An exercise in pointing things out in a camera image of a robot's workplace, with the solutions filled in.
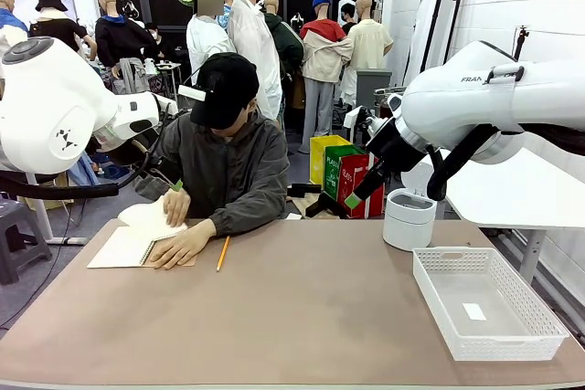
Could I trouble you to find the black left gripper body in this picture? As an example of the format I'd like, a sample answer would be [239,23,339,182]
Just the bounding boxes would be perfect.
[113,130,171,179]

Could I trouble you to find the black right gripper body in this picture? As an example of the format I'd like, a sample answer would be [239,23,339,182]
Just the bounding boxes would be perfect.
[365,118,429,172]

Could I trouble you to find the spiral notebook brown cover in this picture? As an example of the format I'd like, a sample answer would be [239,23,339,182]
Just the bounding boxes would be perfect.
[86,197,197,269]

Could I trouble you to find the yellow pencil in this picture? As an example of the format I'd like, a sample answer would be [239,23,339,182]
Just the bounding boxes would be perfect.
[216,235,231,272]

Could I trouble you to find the person's left forearm grey sleeve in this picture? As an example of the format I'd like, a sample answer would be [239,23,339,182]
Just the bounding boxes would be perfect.
[207,206,289,238]

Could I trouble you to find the person's right forearm grey sleeve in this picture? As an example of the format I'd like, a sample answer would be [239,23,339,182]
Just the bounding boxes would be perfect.
[134,170,179,202]

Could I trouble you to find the person's right hand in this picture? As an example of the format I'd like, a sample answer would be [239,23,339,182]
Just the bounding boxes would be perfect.
[162,188,192,228]

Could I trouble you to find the person's left hand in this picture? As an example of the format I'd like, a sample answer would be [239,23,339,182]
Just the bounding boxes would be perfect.
[148,219,217,271]

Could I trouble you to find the coloured storage boxes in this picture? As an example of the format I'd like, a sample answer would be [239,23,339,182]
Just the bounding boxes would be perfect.
[336,154,386,219]
[309,134,352,188]

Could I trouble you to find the green recycling bag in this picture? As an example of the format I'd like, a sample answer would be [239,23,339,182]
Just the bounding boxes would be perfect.
[323,144,367,202]

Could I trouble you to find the black floor stand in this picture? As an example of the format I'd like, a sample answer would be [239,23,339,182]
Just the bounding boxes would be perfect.
[304,191,349,220]

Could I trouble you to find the stacked metal trays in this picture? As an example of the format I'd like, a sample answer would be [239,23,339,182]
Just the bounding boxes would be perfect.
[374,86,408,108]

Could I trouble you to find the white round lidded trash bin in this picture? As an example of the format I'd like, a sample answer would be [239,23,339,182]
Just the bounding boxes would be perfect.
[382,162,441,252]

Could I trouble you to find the person in grey jacket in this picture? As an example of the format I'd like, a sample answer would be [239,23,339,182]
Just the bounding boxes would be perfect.
[134,52,292,238]

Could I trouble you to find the black bar block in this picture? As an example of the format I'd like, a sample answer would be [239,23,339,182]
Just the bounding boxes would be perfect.
[287,183,322,202]

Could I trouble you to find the grey cabinet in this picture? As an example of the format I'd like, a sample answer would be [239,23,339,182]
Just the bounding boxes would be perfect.
[355,69,393,111]

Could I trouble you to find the hanging grey garment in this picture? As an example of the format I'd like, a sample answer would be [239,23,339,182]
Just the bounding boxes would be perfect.
[119,57,151,95]

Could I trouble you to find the black baseball cap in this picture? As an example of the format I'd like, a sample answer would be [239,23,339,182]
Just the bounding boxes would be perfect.
[190,52,261,131]

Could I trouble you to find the bald mannequin cream shirt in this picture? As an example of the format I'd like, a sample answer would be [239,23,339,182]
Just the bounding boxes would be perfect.
[349,0,394,103]

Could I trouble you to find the bald mannequin black hoodie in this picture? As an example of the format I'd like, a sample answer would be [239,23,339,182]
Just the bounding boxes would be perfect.
[94,0,155,80]

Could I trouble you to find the masked background person in black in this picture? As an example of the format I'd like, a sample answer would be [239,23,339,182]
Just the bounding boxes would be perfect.
[144,22,166,62]

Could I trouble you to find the large white side table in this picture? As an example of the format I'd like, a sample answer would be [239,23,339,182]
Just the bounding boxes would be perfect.
[400,147,585,285]

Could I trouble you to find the mannequin red beige jacket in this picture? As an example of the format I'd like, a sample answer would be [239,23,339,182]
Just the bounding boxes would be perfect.
[299,1,354,154]

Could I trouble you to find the mannequin white shirt blurred face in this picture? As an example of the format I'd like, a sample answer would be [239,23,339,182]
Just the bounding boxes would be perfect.
[186,0,237,85]

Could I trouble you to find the mannequin black top cream collar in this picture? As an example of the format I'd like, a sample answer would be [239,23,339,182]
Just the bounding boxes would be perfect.
[27,1,98,61]

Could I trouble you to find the grey plastic stool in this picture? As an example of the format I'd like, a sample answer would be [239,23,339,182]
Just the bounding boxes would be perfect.
[0,197,53,285]

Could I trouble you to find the mannequin dark green jacket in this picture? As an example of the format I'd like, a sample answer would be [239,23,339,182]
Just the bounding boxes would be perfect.
[263,0,305,90]

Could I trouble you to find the tall brown-haired mannequin white shirt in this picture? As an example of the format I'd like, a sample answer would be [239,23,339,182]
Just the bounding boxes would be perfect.
[227,0,284,121]

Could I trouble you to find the black tripod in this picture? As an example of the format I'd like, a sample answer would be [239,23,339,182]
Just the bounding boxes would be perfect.
[514,26,531,62]

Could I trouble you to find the small white rectangular label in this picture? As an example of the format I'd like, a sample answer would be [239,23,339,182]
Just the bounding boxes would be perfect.
[461,301,488,321]

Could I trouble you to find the mannequin blue white top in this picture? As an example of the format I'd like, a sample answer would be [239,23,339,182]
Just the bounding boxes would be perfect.
[0,0,29,58]

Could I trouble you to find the white perforated plastic basket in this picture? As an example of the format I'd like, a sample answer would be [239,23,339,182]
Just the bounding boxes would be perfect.
[412,247,570,362]

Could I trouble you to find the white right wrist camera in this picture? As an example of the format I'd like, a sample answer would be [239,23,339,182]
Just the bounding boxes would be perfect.
[343,105,389,135]

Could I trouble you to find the white desk frame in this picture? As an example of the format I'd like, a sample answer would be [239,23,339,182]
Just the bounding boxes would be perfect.
[25,173,88,246]

